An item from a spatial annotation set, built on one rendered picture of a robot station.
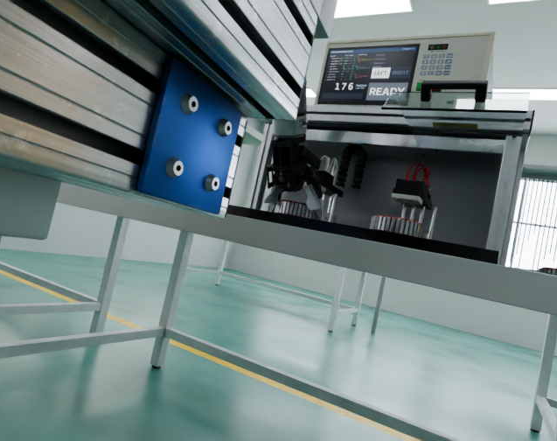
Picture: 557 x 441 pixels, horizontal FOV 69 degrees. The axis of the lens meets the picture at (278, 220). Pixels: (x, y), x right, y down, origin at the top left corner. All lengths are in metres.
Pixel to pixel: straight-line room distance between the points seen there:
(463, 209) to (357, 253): 0.55
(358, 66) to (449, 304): 6.33
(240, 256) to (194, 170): 8.40
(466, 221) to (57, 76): 1.04
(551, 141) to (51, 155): 7.61
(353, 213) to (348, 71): 0.40
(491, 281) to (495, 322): 6.68
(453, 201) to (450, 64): 0.35
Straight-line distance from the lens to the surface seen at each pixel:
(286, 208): 0.94
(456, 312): 7.31
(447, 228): 1.15
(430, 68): 1.16
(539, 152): 7.65
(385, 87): 1.16
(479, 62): 1.15
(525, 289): 0.63
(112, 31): 0.25
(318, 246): 0.68
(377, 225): 0.87
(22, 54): 0.22
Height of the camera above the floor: 0.71
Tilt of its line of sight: 3 degrees up
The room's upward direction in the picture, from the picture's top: 12 degrees clockwise
